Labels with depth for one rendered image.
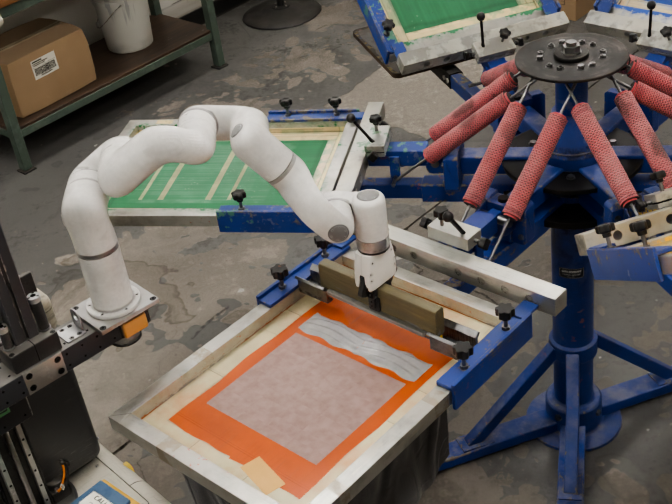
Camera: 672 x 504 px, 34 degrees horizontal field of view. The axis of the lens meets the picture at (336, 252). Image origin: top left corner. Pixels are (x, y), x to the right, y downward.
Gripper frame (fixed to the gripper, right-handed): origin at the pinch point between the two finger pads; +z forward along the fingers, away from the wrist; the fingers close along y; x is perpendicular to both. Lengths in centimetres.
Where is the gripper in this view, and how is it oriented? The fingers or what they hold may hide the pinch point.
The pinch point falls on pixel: (379, 299)
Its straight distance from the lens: 257.8
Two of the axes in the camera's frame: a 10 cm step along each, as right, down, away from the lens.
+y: -6.6, 4.8, -5.8
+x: 7.4, 3.0, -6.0
